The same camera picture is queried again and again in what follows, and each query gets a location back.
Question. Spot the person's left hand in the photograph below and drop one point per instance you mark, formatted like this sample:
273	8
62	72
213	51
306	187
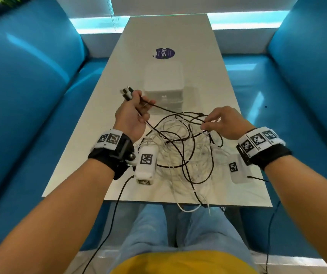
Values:
130	116

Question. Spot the person's right hand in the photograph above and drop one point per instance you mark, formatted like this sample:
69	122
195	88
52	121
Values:
229	122

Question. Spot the white box with drawers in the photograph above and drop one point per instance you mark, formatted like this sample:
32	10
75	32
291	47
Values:
163	74

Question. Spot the person's left forearm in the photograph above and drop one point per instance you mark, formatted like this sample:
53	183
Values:
52	219

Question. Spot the person's right forearm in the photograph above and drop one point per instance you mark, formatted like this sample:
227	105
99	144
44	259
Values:
309	202

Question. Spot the person's blue jeans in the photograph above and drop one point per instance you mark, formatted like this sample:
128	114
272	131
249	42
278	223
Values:
146	228

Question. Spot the person's yellow shirt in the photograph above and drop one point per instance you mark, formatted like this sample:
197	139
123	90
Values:
186	263

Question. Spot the black marker-tagged left wristband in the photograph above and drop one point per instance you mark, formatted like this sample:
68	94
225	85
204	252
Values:
109	139

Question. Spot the black marker-tagged wristband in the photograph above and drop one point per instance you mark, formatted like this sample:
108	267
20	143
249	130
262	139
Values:
109	139
260	139

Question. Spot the black marker-tagged right wristband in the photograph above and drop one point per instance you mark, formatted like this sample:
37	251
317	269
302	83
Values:
260	139

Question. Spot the round purple sticker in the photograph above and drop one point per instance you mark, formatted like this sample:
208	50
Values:
165	53

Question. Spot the blue leather sofa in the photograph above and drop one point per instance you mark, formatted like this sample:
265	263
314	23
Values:
300	97
23	97

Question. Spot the white table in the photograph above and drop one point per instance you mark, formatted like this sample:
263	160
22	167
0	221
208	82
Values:
172	28

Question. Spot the cyan light strip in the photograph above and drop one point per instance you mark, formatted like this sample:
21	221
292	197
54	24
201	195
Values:
95	24

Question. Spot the green leafy plant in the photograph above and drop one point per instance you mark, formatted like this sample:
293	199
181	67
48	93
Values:
6	0

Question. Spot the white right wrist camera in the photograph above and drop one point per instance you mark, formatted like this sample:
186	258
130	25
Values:
239	171

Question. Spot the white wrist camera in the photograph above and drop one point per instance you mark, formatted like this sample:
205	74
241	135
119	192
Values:
146	165
239	171

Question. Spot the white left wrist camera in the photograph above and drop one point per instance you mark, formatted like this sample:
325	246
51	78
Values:
146	165

